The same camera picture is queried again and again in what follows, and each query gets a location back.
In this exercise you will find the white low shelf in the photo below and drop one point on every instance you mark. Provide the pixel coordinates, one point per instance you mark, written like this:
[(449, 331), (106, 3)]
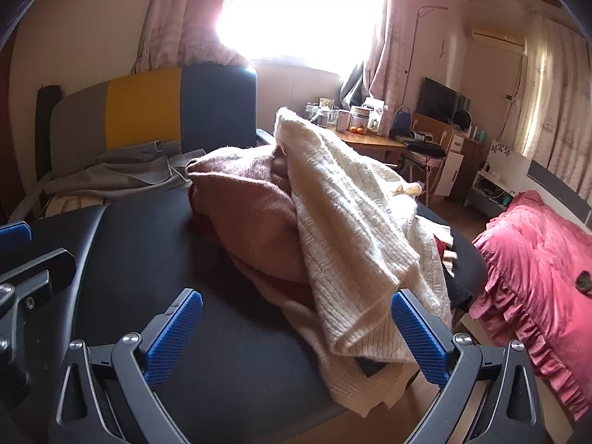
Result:
[(485, 180)]

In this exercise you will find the cream knit sweater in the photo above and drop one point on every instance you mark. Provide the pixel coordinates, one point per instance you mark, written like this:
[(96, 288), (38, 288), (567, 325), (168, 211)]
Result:
[(347, 217)]

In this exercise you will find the glass mug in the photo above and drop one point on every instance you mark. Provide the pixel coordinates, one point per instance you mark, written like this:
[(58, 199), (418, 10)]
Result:
[(332, 119)]

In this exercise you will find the white canister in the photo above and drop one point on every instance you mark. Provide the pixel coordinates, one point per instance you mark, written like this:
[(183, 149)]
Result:
[(359, 115)]

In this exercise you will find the black television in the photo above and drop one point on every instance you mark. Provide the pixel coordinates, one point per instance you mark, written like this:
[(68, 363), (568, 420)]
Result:
[(439, 99)]

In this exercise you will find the pink patterned curtain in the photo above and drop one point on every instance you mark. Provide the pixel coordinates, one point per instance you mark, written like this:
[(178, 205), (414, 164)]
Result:
[(393, 55), (185, 18)]

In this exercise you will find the red garment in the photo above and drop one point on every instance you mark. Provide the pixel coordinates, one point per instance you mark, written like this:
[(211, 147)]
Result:
[(444, 247)]

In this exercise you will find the pale striped curtain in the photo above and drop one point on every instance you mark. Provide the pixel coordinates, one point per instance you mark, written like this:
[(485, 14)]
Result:
[(555, 101)]

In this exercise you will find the beige patterned cushion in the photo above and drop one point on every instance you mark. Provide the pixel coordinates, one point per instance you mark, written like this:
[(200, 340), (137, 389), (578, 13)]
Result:
[(74, 204)]

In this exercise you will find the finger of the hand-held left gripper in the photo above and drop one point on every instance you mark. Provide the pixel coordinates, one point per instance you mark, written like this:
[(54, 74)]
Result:
[(14, 234), (55, 268)]

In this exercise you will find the dusty pink knit sweater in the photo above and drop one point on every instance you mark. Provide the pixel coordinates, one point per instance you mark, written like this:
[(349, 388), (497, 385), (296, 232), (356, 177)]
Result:
[(245, 208)]

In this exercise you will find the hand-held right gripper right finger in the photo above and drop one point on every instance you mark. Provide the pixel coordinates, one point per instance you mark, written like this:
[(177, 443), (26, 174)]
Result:
[(418, 340)]

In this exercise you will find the brown wooden dresser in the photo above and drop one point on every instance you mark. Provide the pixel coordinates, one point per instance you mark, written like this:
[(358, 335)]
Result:
[(471, 157)]

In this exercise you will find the grey headboard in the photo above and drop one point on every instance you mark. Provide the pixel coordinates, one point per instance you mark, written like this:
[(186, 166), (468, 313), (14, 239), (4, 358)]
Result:
[(559, 189)]

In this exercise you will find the white box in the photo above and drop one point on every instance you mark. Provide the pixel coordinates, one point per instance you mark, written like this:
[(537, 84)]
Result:
[(374, 105)]

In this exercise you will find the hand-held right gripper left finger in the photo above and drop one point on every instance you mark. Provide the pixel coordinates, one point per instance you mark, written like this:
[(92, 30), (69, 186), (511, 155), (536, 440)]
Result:
[(173, 342)]

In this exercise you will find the white air conditioner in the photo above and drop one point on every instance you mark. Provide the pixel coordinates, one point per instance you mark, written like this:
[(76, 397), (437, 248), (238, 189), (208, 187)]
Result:
[(497, 39)]

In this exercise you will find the white panel with flower decal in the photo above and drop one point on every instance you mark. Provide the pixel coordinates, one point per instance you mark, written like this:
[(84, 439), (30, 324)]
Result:
[(513, 166)]

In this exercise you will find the small dark object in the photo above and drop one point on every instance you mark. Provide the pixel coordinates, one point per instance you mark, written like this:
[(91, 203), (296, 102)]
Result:
[(583, 283)]

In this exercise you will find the white cabinet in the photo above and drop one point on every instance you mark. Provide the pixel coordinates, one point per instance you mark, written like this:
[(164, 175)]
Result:
[(448, 171)]

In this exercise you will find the dark upright object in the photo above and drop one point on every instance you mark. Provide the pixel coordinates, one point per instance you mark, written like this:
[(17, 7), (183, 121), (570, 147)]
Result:
[(48, 129)]

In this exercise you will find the pink ruffled bedspread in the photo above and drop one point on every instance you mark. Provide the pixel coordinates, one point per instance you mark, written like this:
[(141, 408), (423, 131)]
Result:
[(532, 263)]

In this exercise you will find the grey cloth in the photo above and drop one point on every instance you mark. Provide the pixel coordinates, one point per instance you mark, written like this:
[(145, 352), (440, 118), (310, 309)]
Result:
[(129, 171)]

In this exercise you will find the black garment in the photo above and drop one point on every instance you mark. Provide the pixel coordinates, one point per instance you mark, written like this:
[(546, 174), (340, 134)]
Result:
[(462, 282)]

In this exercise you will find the dark hanging jacket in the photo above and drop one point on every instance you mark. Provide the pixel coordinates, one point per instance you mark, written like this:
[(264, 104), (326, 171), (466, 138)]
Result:
[(352, 88)]

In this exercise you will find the bright window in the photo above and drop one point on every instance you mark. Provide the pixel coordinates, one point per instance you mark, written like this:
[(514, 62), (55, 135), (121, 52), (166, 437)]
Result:
[(300, 9)]

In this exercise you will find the black round object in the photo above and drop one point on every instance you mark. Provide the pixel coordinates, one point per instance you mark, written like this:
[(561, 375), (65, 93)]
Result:
[(461, 120)]

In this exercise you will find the brown wooden door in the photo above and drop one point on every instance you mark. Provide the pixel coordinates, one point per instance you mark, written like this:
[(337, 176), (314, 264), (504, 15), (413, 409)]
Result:
[(11, 148)]

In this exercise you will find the wooden desk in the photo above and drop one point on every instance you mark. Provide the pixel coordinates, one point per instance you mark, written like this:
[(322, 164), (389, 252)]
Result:
[(370, 141)]

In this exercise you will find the wooden chair with pink cushion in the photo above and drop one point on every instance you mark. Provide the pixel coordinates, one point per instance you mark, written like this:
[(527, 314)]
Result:
[(425, 161)]

